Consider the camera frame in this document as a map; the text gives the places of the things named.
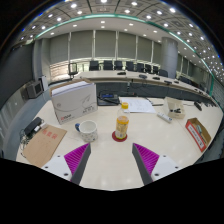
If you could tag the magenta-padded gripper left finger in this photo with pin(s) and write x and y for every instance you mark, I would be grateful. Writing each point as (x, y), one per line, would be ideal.
(56, 165)

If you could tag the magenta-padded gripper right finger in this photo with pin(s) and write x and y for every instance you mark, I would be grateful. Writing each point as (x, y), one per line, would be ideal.
(166, 165)

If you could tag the yellow-capped clear drink bottle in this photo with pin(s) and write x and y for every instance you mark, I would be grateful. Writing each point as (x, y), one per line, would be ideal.
(122, 126)

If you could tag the brown paper envelope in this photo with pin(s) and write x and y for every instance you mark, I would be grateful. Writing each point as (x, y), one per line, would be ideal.
(45, 145)

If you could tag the red cardboard box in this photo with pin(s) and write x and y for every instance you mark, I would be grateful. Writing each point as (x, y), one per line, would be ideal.
(195, 136)

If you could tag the black power adapter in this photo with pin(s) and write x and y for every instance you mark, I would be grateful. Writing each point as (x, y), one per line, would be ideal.
(32, 125)

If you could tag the white patterned mug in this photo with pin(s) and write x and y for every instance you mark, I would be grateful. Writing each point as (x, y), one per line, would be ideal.
(89, 131)

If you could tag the white remote control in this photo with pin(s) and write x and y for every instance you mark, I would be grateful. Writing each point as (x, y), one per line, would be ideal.
(164, 117)

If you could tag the grey whiteboard eraser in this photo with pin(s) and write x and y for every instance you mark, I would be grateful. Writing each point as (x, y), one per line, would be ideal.
(199, 128)

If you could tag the black stapler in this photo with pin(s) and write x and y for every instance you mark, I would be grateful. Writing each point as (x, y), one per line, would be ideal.
(175, 110)

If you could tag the flat round red coaster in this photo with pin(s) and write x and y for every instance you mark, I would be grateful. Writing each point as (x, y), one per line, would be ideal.
(115, 138)

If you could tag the beige desk organizer tray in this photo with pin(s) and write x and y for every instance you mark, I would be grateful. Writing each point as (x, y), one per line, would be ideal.
(173, 103)

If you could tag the white copy paper carton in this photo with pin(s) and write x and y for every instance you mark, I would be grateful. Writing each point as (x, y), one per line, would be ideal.
(75, 105)

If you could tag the white printed paper sheet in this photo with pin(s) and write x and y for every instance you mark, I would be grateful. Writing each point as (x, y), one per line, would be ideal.
(138, 105)

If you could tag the black desk microphone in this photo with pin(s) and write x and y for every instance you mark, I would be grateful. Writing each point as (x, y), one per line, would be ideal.
(198, 106)

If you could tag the grey box-shaped device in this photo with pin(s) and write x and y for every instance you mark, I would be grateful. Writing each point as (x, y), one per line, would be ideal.
(33, 89)

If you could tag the row of black office chairs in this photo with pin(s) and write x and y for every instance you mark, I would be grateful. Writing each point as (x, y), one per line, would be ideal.
(118, 65)

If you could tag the round ceiling lights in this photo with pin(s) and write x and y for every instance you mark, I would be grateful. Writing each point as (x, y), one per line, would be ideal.
(127, 11)

